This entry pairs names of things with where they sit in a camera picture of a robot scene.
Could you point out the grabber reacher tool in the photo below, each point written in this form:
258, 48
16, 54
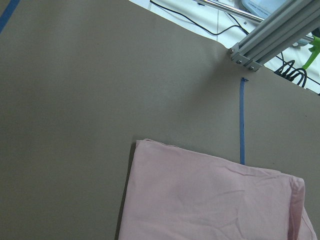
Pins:
250, 15

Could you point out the aluminium frame post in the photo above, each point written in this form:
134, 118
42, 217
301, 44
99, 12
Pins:
272, 30

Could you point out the pink Snoopy t-shirt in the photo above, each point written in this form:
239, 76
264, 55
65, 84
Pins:
178, 194

